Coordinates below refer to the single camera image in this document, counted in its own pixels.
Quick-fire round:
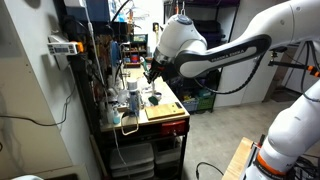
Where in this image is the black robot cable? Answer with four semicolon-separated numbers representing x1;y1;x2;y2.
194;49;268;95

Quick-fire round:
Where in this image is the green and white brush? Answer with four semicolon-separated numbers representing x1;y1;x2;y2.
148;80;160;106

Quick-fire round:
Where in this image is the white and orange wall device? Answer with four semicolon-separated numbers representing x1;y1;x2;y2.
46;34;85;56

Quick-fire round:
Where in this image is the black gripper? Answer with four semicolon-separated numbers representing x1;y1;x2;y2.
144;59;175;85

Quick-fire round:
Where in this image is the red metal drawer box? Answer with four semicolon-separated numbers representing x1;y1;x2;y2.
161;119;188;137

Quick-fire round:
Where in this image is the blue hand sanitizer bottle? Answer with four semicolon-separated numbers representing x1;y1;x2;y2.
112;105;122;125

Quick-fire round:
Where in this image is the brown wooden cutting board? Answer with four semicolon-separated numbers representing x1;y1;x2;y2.
144;102;186;121

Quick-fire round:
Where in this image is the white plastic storage bin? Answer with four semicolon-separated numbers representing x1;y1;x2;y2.
154;146;183;167

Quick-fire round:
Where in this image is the grey plastic storage bin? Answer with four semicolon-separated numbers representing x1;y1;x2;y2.
109;143;156;179

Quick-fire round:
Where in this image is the beige looped cord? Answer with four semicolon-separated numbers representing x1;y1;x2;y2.
120;112;141;137

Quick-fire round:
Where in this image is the blue plastic crate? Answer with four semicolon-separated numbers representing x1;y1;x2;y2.
181;98;200;113

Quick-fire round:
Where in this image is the black floor cable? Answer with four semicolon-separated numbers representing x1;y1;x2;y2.
194;161;225;180

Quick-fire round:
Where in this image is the wooden workbench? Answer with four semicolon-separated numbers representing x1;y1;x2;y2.
71;49;192;180

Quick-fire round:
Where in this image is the black metal shelving rack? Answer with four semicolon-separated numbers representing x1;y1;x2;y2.
162;0;242;101

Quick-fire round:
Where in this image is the grey wall cable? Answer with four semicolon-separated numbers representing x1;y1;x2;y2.
0;83;78;128

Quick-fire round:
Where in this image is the green plastic crate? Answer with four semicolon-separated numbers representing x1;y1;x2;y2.
196;94;216;112

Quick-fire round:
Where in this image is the black and orange camera stand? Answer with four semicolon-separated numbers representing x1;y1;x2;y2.
267;46;320;78

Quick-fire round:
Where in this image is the wooden cubby shelf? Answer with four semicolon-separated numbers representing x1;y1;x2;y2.
121;33;150;69

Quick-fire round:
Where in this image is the clear plastic container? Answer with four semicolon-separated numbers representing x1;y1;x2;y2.
116;89;130;104

